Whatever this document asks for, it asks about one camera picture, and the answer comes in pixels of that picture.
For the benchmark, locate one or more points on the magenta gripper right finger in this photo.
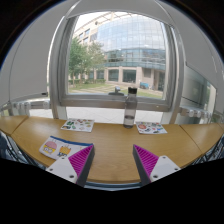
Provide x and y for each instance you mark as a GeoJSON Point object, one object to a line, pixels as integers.
{"type": "Point", "coordinates": [152, 167]}

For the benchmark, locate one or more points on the clear water bottle black cap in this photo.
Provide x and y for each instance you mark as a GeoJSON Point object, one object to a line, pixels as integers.
{"type": "Point", "coordinates": [130, 108]}

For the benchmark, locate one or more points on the left colourful sticker sheet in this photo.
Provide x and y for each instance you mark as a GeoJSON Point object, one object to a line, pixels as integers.
{"type": "Point", "coordinates": [81, 125]}

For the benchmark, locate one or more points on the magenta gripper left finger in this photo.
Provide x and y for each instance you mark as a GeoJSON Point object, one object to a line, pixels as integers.
{"type": "Point", "coordinates": [74, 168]}

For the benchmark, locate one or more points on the right colourful sticker sheet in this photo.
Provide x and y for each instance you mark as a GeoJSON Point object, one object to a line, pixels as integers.
{"type": "Point", "coordinates": [150, 128]}

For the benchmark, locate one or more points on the grey window frame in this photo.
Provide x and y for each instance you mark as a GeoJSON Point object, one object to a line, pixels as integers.
{"type": "Point", "coordinates": [59, 59]}

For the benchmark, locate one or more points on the colourful sticker sheet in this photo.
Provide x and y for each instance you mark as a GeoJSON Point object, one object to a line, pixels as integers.
{"type": "Point", "coordinates": [81, 125]}
{"type": "Point", "coordinates": [150, 128]}

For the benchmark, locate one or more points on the cartoon sticker sheet blue edge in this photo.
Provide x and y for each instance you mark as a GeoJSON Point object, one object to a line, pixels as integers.
{"type": "Point", "coordinates": [55, 147]}

